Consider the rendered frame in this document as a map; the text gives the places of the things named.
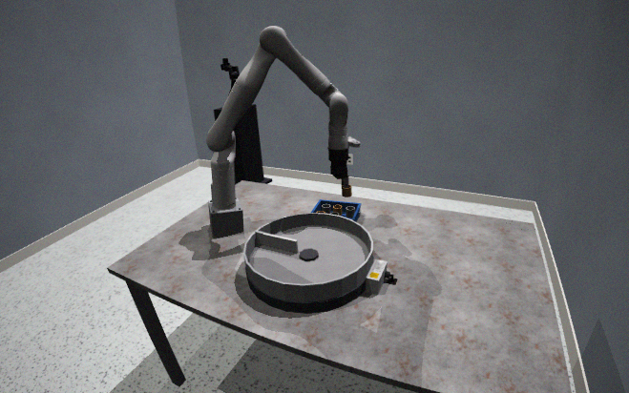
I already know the blue crate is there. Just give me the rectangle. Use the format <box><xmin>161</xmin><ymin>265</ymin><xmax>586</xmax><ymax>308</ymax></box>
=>
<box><xmin>311</xmin><ymin>199</ymin><xmax>361</xmax><ymax>222</ymax></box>

